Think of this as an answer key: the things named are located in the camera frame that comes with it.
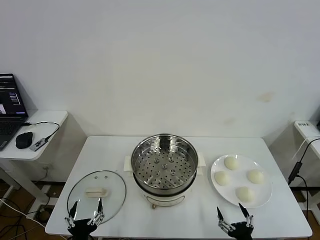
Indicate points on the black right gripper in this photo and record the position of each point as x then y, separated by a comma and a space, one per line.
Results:
240, 231

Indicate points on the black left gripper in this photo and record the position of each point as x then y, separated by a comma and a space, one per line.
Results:
82, 228

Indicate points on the white steamed baozi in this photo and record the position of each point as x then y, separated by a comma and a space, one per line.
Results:
222, 178
245, 193
255, 176
231, 163

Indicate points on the stainless steel steamer basket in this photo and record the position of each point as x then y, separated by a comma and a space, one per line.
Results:
192, 160

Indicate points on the white round plate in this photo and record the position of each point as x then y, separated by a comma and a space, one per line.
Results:
237, 178

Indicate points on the cream electric cooker base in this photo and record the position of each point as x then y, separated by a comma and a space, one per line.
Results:
165, 200

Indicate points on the grey portable drive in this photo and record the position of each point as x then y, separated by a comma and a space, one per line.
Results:
38, 144

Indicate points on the black computer mouse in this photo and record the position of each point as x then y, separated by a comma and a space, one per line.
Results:
23, 140

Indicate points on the white side table with laptop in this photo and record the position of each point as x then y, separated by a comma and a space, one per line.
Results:
50, 117

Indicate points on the white side table with label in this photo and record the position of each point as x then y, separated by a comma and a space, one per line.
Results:
312, 132

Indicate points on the black laptop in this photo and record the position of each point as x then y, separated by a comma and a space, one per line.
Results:
7, 100

